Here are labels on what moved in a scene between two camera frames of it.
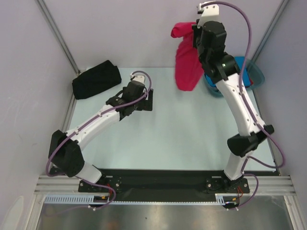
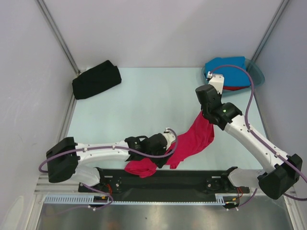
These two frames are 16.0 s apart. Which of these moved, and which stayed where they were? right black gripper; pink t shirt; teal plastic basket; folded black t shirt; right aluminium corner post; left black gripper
Moved: left black gripper; pink t shirt; right black gripper
Stayed: teal plastic basket; folded black t shirt; right aluminium corner post
